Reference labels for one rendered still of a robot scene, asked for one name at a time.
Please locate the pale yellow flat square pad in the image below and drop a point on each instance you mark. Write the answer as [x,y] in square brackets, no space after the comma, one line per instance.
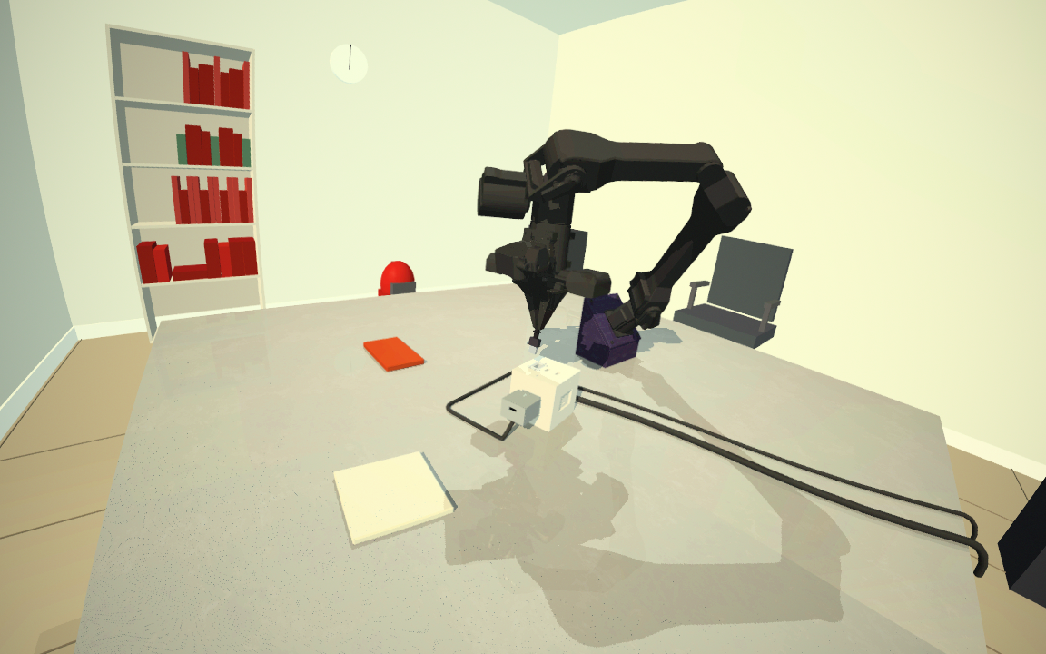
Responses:
[389,495]

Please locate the orange flat rectangular slab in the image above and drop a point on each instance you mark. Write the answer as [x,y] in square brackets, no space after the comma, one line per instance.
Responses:
[393,354]

